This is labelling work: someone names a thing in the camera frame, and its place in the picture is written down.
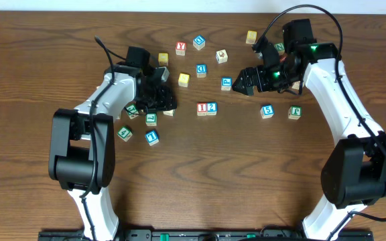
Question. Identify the yellow S wooden block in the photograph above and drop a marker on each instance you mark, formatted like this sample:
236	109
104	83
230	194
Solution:
183	80

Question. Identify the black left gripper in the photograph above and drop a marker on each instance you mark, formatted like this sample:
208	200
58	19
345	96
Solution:
167	93

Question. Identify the green L wooden block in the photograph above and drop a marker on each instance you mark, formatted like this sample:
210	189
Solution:
151	119

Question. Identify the blue 5 wooden block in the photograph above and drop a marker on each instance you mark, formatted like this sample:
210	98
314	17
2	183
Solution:
267	111

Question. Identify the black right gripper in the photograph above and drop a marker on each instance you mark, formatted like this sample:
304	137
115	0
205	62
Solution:
248	73

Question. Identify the green N wooden block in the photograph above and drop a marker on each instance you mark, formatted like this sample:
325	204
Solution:
280	48

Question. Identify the blue P wooden block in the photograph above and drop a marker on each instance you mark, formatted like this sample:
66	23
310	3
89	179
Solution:
226	83

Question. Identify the blue D far wooden block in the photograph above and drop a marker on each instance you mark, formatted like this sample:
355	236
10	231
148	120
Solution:
199	42

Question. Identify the plain animal wooden block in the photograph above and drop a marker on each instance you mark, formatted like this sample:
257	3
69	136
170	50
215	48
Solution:
297	85

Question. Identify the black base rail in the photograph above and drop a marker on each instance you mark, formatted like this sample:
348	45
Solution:
167	235

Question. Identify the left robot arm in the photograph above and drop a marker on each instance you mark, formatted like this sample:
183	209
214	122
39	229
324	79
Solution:
82	147

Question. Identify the blue d wooden block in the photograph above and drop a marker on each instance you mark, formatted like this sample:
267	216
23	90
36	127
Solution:
201	70
199	42

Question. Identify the blue T wooden block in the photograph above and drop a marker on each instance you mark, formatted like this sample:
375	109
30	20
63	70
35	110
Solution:
152	137

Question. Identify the yellow O wooden block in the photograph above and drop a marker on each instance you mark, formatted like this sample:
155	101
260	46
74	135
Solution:
163	59

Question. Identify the red I wooden block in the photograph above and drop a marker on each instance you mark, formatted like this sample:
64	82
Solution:
202	109

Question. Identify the green J left wooden block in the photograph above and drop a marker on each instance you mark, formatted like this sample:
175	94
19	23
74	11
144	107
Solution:
132	111

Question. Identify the blue D centre wooden block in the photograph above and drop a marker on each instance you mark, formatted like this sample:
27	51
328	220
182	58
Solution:
201	70

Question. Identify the plain picture wooden block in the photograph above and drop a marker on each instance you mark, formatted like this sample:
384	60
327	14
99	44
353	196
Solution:
221	56

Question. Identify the yellow far wooden block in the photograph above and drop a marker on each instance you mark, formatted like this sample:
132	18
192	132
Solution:
251	37

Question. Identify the green j wooden block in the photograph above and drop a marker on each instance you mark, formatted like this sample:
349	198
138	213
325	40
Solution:
132	111
295	112

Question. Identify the red A wooden block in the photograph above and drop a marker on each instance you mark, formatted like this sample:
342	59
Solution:
169	112

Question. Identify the red M wooden block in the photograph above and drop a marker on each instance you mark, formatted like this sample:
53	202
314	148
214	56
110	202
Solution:
282	58

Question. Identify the blue 2 wooden block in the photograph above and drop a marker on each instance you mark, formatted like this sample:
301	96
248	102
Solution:
211	108

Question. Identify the red Y wooden block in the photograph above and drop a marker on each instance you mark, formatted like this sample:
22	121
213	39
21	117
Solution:
181	48

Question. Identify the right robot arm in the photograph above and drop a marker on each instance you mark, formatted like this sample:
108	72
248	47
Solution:
354	176

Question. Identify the green 4 wooden block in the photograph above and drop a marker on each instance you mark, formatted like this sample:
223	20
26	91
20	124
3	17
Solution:
124	133

